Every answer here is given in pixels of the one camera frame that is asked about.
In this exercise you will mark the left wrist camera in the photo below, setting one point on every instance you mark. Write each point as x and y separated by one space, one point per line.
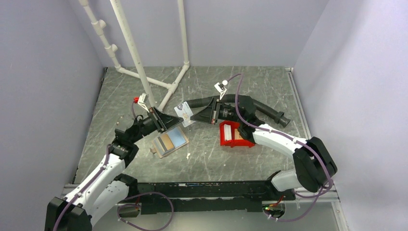
141 101

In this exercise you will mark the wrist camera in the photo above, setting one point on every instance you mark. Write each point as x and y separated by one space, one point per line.
222 88
141 101

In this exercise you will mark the red plastic bin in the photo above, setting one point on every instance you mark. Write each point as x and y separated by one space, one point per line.
233 143

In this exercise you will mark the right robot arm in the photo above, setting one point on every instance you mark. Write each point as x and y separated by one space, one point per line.
314 167

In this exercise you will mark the beige card holder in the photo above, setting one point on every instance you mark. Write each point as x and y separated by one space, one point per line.
178 138

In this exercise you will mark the gold card in bin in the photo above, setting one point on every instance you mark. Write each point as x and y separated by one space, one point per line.
237 135

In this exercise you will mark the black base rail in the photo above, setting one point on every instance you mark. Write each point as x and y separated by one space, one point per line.
250 196

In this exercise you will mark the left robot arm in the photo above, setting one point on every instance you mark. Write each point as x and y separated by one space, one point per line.
106 185

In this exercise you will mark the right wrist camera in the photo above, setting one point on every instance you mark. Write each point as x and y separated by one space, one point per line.
222 88

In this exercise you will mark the white printed card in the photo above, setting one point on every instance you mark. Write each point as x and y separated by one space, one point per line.
184 111

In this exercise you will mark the white card stack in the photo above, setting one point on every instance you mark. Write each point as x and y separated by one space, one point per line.
227 132

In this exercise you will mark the gold card in sleeve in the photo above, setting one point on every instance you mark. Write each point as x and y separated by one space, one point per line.
164 143

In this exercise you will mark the white PVC pipe frame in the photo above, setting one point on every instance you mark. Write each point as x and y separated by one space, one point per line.
98 26

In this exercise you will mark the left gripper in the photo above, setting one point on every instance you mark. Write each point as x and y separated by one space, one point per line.
162 121

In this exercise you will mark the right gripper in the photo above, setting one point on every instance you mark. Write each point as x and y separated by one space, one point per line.
207 115

